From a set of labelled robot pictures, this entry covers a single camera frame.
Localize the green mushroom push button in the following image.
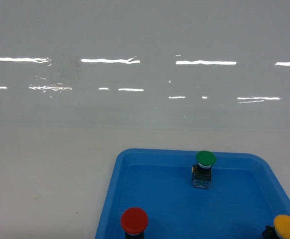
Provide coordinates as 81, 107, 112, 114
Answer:
191, 150, 217, 189

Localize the blue plastic tray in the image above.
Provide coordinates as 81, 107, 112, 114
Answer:
96, 149, 290, 239

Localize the red mushroom push button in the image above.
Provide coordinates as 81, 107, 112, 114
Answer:
121, 207, 148, 239

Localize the yellow mushroom push button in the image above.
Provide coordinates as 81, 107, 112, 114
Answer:
260, 215, 290, 239

